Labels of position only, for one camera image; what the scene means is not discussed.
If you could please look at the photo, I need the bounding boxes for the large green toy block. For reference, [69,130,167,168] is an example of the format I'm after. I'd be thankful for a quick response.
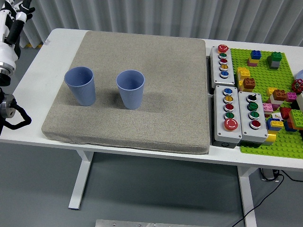
[287,109,303,131]

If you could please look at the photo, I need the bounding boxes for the white toy block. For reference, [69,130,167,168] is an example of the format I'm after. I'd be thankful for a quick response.
[269,96,285,106]

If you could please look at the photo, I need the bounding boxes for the large yellow toy block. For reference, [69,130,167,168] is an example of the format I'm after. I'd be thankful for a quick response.
[237,67,251,83]

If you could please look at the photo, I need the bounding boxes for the white table leg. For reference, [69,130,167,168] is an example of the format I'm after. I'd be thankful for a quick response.
[68,151,94,210]
[237,166,258,227]

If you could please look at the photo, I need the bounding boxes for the black floor cable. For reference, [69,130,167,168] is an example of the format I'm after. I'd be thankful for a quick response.
[233,174,285,227]
[283,170,303,182]

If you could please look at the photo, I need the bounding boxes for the yellow round toy block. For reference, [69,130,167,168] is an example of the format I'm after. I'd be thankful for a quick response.
[264,132,277,146]

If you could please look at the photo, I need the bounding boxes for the red toy block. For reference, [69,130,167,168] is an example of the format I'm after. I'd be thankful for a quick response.
[280,106,293,120]

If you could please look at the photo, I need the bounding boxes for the white box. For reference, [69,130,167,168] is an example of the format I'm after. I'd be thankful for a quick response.
[295,92,303,112]

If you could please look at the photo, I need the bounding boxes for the blue ribbed plastic cup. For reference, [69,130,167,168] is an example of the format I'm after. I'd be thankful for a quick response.
[116,70,145,110]
[64,66,97,107]

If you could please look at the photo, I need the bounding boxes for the grey five-button control box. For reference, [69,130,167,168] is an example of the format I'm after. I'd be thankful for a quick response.
[209,44,236,87]
[212,85,243,149]

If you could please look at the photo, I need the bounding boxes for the green studded baseplate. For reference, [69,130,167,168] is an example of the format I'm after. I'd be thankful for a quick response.
[230,48,303,159]

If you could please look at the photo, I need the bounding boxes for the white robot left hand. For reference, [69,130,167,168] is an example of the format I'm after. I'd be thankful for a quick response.
[0,0,36,69]

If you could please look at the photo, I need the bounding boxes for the red valve wheel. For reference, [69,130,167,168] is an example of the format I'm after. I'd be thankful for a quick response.
[291,79,303,93]

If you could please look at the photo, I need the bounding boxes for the brown toy block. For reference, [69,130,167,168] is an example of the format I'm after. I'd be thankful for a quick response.
[242,77,256,92]
[272,89,287,101]

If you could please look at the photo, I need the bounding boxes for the white pleated curtain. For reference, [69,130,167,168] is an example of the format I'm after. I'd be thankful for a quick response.
[0,0,303,48]

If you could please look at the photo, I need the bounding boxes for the grey-brown fabric mat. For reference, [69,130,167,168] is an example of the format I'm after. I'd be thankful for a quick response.
[41,30,211,156]

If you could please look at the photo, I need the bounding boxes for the grey selector switch control box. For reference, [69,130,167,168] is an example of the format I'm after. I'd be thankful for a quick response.
[238,91,269,144]

